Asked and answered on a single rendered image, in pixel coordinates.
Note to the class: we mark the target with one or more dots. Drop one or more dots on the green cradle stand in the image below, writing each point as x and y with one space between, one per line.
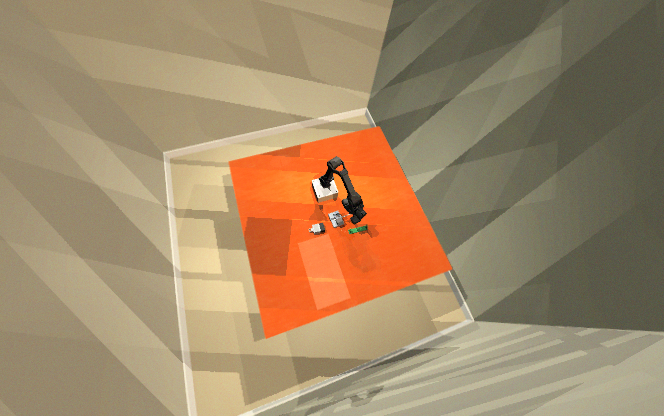
354 230

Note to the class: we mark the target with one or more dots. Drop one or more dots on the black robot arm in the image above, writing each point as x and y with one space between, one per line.
354 199

